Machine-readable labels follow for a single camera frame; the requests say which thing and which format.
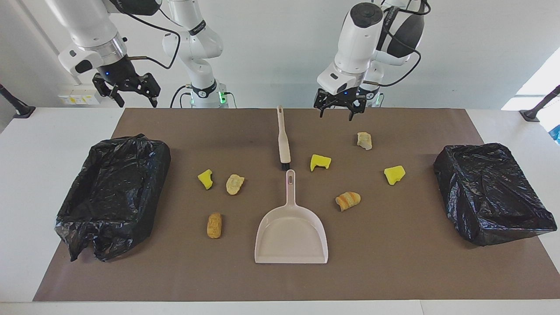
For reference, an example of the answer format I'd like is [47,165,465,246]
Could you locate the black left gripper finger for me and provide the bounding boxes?
[314,89,333,119]
[349,94,368,122]

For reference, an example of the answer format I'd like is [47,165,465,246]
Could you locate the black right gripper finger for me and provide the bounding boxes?
[133,72,161,108]
[92,73,126,108]

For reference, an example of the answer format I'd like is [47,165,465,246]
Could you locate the yellow notched sponge piece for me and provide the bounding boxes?
[310,154,332,172]

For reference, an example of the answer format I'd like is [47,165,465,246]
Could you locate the beige brush black bristles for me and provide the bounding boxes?
[277,105,291,171]

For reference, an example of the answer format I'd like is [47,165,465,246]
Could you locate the yellow blocky sponge piece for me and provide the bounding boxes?
[384,165,406,186]

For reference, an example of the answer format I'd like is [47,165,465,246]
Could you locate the orange striped food piece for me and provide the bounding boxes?
[335,191,361,212]

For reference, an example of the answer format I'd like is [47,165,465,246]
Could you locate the yellow wedge sponge piece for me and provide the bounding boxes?
[197,169,214,190]

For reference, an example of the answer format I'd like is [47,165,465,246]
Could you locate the beige food piece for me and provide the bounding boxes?
[226,174,245,196]

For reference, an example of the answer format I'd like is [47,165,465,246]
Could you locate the beige plastic dustpan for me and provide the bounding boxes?
[255,170,329,264]

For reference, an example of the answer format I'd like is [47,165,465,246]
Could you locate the brown oblong bread roll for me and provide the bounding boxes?
[206,212,223,239]

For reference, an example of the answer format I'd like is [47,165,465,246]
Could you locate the open bin black bag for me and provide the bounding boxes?
[55,133,172,263]

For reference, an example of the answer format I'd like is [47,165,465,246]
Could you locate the bin covered black bag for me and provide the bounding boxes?
[434,143,558,247]

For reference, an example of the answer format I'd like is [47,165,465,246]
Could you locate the black pole stand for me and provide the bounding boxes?
[519,85,560,122]
[0,83,36,119]

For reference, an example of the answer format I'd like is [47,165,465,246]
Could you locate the brown table mat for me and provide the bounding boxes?
[33,108,560,302]

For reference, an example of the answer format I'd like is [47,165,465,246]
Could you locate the white wall outlet box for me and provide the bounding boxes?
[58,84,104,105]

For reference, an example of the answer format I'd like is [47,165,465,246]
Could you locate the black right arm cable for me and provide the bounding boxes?
[105,0,182,70]

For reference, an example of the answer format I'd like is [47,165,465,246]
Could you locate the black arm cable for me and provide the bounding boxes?
[363,0,431,87]
[105,0,182,70]

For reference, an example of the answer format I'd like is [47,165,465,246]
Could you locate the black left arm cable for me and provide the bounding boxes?
[363,0,431,87]

